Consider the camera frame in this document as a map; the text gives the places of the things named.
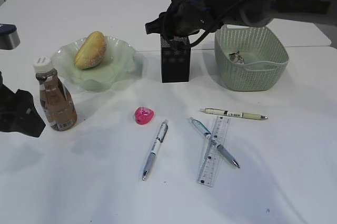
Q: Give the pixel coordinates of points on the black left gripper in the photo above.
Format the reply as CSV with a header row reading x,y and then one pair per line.
x,y
18,113

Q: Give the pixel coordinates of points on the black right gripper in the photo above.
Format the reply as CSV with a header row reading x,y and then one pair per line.
x,y
187,17

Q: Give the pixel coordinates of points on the brown coffee bottle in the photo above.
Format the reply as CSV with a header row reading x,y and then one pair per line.
x,y
55,99

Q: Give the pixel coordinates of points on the yellow sugared bread bun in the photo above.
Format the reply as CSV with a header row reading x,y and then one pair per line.
x,y
91,53

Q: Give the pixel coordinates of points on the pink grey paper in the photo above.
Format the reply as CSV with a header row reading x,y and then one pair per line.
x,y
237,58

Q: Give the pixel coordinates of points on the pink pencil sharpener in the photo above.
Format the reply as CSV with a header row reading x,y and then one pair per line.
x,y
143,115

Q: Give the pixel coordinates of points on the cream white pen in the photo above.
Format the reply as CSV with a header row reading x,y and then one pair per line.
x,y
213,111

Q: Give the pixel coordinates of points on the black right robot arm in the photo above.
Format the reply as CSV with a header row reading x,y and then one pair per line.
x,y
258,13

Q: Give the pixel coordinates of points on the black mesh pen holder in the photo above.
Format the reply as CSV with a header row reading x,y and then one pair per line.
x,y
175,63

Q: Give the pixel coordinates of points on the green glass wavy plate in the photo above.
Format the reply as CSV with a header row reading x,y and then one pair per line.
x,y
118,61

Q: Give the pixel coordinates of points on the white grey-grip pen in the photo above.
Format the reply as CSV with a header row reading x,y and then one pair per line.
x,y
155,148

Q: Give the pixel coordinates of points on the light blue pen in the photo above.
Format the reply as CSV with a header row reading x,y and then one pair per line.
x,y
221,149

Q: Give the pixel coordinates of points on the green plastic woven basket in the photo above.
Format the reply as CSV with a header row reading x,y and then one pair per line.
x,y
265,55

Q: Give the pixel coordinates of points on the clear plastic ruler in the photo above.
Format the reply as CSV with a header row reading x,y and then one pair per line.
x,y
208,171

